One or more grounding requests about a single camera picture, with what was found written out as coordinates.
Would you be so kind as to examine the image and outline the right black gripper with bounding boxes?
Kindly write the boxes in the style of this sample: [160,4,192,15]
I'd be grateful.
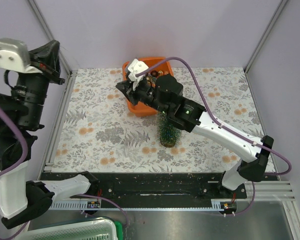
[115,75,171,116]

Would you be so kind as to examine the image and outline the small green christmas tree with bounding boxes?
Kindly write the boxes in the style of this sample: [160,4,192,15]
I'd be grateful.
[156,112,182,148]

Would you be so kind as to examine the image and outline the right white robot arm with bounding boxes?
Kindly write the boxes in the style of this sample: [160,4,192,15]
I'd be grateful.
[115,74,274,198]

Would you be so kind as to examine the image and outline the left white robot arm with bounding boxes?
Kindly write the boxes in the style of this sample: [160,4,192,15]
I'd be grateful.
[0,38,99,229]

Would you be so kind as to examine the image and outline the orange plastic bin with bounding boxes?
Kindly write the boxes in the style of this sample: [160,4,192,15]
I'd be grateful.
[122,56,174,117]

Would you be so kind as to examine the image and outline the small gold striped bauble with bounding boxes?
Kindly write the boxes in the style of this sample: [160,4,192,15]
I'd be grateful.
[158,70,164,76]

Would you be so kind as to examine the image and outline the dark brown bauble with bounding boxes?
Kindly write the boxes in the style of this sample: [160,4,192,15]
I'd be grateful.
[150,71,158,77]

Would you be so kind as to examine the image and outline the floral patterned table mat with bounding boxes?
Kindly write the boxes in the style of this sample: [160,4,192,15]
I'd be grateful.
[52,67,264,173]

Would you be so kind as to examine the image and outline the green plastic basket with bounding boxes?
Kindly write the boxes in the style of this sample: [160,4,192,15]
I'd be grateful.
[114,221,124,240]

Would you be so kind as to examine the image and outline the white plastic basket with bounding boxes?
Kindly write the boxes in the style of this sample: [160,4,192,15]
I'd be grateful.
[16,217,118,240]

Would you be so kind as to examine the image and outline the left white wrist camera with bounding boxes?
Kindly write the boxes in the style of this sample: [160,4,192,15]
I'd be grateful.
[0,38,41,74]

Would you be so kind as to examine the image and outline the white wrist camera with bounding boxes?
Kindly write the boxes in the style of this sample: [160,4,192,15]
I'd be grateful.
[0,38,41,74]
[126,58,149,91]

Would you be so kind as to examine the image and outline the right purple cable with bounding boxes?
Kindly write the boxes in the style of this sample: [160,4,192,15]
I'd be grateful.
[135,56,293,217]

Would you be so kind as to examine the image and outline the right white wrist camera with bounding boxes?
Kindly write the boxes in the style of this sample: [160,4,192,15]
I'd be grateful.
[126,58,149,91]

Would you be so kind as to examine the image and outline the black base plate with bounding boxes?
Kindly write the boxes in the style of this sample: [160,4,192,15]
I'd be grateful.
[39,170,281,209]

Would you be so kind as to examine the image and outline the white slotted cable duct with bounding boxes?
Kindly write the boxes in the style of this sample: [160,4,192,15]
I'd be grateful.
[49,198,224,212]

